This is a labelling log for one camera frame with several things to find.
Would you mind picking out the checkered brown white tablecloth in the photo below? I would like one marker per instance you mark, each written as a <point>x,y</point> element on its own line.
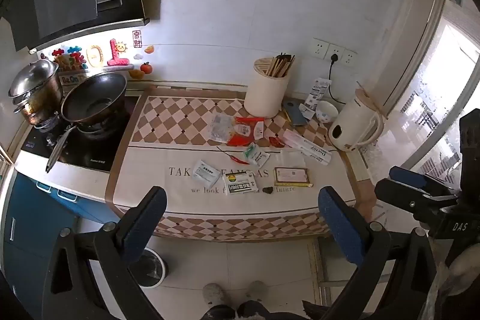
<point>168,132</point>

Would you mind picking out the black gas stove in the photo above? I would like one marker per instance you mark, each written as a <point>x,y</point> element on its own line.
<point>93,155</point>

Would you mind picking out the red chili pepper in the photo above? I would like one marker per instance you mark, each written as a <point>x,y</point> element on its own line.
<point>232,157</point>

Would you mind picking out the blue kitchen cabinet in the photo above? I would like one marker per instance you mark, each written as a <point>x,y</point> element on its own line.
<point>33,207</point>

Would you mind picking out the steel pot lid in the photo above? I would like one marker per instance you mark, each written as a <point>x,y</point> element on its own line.
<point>33,76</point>

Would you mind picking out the dark wok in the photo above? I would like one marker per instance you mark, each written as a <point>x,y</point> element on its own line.
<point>93,102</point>

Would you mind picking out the white patterned bowl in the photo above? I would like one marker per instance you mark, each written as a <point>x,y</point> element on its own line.
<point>327,113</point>

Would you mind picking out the person's right forearm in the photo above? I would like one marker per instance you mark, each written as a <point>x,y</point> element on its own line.
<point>467,269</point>

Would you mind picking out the white yellow label sachet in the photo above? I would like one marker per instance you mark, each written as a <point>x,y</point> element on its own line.
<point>240,184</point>

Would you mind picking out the group of colourful wall stickers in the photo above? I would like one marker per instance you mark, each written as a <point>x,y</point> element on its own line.
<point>116,55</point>

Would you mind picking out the white grey sachet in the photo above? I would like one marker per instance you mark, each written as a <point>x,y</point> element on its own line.
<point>205,173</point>

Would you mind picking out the red orange snack packet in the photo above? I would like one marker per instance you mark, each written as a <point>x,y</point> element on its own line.
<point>245,130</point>

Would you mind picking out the small red wrapper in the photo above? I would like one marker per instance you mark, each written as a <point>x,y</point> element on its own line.
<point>277,142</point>

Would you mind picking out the clear plastic wrapper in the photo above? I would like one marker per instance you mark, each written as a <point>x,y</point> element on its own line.
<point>294,158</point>

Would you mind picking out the white round trash bin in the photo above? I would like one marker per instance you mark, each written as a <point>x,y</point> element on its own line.
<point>154,267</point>

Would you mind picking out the white green sachet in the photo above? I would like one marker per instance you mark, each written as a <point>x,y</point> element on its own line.
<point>257,155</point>

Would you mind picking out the flat gold box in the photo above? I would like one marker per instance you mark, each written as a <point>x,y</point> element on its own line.
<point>292,176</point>

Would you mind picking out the small dark scrap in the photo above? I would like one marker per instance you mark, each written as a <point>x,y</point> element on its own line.
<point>267,191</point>

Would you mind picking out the white printed paper packet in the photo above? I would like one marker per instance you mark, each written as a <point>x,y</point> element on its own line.
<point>317,91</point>

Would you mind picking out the person's dark trousers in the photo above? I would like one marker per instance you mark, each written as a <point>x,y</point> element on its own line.
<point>255,310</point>

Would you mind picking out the white electric kettle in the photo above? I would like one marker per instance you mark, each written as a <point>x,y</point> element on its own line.
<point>352,125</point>

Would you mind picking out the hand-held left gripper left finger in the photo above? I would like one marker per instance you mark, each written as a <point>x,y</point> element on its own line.
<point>144,226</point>

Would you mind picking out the cream chopstick holder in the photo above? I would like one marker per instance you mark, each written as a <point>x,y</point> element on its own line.
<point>262,95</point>

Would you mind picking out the long white box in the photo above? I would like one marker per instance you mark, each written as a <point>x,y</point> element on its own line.
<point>307,147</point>

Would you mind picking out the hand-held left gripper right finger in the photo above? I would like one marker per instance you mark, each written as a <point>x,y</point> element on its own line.
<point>341,226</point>

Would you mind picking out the steel stockpot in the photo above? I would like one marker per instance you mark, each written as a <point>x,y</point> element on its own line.
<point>39,102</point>

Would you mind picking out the grey shoe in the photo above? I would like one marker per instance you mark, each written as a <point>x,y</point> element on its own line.
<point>215,294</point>
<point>256,290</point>

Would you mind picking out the blue phone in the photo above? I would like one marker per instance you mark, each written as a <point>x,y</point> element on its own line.
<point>294,113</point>

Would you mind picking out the bundle of wooden chopsticks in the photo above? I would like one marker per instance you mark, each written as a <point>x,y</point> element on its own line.
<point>279,65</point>

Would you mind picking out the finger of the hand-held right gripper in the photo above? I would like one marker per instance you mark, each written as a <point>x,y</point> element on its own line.
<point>397,194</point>
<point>408,175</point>

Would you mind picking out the window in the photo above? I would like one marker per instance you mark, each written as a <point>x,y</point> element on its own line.
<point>442,80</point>

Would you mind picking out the white wall socket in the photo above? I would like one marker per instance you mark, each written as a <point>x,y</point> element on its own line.
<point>319,48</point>
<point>335,51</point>
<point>350,57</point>

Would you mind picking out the clear printed plastic packet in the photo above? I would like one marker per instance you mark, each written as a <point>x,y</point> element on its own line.
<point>219,128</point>

